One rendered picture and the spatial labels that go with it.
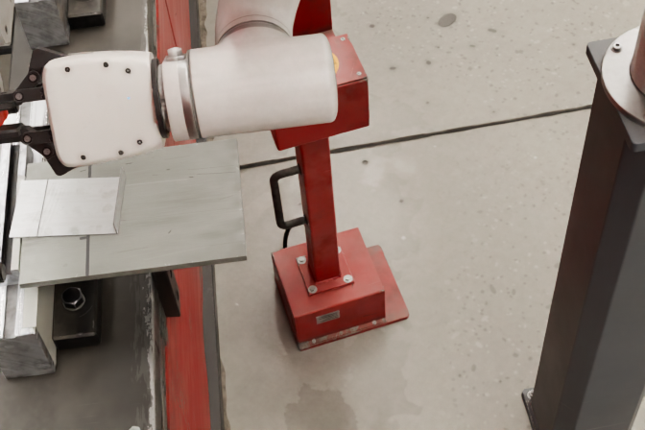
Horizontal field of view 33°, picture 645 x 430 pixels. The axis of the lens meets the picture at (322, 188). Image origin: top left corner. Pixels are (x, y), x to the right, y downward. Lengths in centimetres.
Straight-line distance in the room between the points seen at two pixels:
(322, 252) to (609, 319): 68
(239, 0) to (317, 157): 92
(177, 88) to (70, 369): 49
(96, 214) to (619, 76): 67
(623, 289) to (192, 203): 69
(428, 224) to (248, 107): 154
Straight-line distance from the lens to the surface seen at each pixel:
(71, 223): 134
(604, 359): 186
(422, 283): 242
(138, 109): 102
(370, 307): 231
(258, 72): 99
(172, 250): 128
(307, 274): 229
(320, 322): 229
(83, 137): 103
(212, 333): 233
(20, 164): 142
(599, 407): 203
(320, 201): 205
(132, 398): 134
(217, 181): 133
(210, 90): 99
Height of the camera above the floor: 204
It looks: 52 degrees down
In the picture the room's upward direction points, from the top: 5 degrees counter-clockwise
